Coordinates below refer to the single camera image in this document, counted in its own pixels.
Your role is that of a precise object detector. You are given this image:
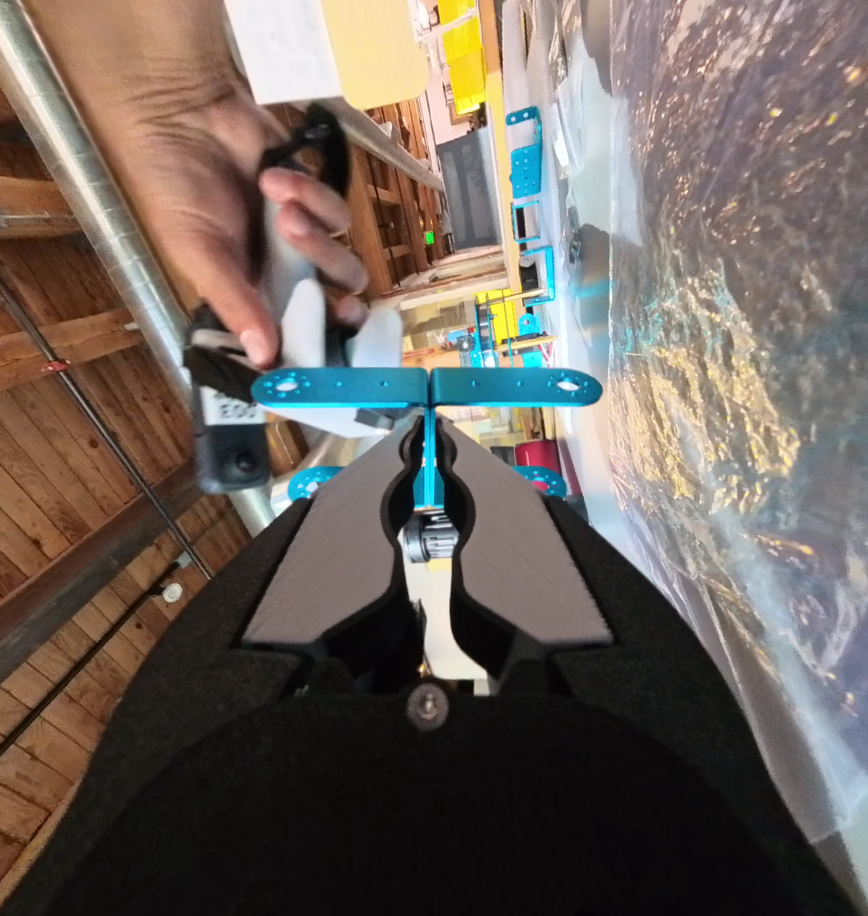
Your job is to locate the light plywood panel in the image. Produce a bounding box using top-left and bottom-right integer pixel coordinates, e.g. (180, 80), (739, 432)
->
(317, 0), (431, 111)

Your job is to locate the yellow bin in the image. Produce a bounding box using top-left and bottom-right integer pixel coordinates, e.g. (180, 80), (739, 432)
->
(432, 12), (488, 118)
(475, 291), (531, 340)

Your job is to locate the silver ventilation duct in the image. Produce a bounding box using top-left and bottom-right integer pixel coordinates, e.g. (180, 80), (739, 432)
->
(0, 0), (280, 533)

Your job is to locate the black ribbed handle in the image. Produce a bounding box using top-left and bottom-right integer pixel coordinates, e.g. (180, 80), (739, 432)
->
(400, 517), (458, 563)

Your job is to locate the black monitor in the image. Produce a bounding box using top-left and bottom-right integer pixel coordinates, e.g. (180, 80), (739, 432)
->
(434, 129), (502, 254)

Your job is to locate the small blue metal bracket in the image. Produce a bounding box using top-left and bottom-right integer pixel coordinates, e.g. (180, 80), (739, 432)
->
(510, 241), (559, 304)

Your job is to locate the perforated blue metal bracket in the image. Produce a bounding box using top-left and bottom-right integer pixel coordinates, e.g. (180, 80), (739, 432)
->
(505, 105), (547, 204)

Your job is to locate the blue metal bracket assembly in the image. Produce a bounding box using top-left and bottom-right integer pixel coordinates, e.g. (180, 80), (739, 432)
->
(248, 365), (604, 512)

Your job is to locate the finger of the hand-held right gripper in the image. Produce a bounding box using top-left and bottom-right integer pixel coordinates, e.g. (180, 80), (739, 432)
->
(310, 406), (416, 440)

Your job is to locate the white hanging panel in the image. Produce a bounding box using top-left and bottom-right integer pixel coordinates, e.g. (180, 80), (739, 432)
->
(224, 0), (335, 104)

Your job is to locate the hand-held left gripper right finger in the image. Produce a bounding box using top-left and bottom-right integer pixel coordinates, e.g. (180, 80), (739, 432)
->
(434, 420), (614, 652)

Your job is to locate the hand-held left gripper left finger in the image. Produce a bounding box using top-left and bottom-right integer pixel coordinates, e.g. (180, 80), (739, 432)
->
(241, 416), (429, 656)

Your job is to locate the large clear plastic bag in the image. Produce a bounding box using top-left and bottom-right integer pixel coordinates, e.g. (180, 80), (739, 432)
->
(603, 0), (868, 853)

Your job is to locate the person's right hand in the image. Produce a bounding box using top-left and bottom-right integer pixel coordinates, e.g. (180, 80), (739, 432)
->
(110, 72), (373, 369)

